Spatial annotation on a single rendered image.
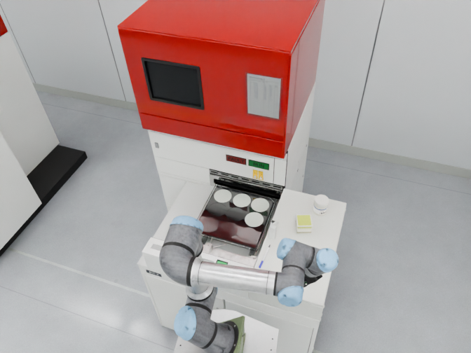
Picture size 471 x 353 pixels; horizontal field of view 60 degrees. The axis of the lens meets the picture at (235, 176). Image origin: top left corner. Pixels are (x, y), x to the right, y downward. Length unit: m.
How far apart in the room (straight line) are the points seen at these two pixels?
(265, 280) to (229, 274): 0.11
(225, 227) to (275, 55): 0.94
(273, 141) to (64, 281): 1.99
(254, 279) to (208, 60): 1.00
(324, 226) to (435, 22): 1.76
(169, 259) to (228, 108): 0.88
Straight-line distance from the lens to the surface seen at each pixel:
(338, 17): 3.31
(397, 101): 3.61
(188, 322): 1.69
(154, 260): 2.10
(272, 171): 2.22
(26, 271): 3.52
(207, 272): 1.33
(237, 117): 1.98
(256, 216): 2.23
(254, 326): 1.99
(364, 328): 2.98
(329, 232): 2.11
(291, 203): 2.21
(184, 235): 1.40
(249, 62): 1.79
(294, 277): 1.31
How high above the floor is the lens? 2.64
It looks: 46 degrees down
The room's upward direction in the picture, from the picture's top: 3 degrees counter-clockwise
